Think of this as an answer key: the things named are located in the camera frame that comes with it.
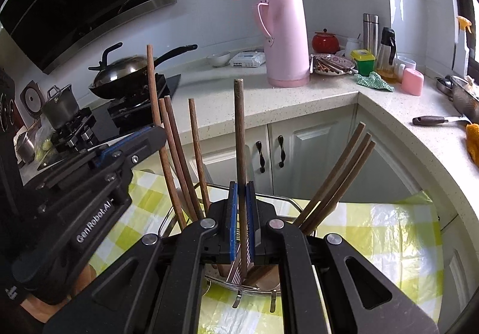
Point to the steel wok lid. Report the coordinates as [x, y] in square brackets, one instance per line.
[119, 70]

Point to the yellow checkered tablecloth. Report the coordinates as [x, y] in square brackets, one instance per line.
[374, 236]

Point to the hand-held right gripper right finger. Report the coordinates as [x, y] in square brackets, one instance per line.
[250, 221]

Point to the pink plastic container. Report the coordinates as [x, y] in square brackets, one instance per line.
[411, 81]

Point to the person's left hand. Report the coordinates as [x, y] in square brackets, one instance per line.
[41, 311]

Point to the plate with chopsticks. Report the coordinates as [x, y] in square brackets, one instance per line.
[333, 64]

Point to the small white bowl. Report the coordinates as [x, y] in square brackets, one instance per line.
[219, 59]

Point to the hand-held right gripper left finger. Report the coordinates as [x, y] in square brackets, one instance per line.
[233, 221]

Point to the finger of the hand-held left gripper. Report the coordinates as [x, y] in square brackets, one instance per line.
[119, 143]
[149, 147]

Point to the black wok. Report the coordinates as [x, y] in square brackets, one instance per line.
[112, 90]

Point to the black gas stove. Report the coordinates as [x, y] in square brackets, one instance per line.
[170, 85]

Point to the steel vacuum bottle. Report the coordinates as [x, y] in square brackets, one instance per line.
[370, 33]

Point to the steel basin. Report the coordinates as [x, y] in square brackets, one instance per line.
[466, 102]

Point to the pink thermos jug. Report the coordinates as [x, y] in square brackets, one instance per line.
[286, 38]

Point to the green dish cloth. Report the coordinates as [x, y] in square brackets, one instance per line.
[374, 81]

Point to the orange cloth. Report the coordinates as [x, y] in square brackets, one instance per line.
[473, 143]

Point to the spray bottle yellow trigger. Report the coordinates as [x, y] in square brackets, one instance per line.
[461, 53]

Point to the white wipes pack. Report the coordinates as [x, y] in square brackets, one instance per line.
[247, 59]

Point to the red ceramic pot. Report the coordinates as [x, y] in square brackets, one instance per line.
[325, 43]

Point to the small white jar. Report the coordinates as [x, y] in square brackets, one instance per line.
[353, 46]

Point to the green container yellow lid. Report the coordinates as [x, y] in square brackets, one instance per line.
[363, 64]

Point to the clear plastic bag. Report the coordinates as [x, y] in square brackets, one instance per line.
[45, 145]

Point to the steel stockpot with lid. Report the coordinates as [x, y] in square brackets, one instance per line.
[60, 111]

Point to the oil bottle black top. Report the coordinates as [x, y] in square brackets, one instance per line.
[385, 57]

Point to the white cup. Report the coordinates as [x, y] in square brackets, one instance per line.
[406, 62]

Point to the silver rice cooker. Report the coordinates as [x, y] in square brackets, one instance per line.
[25, 147]

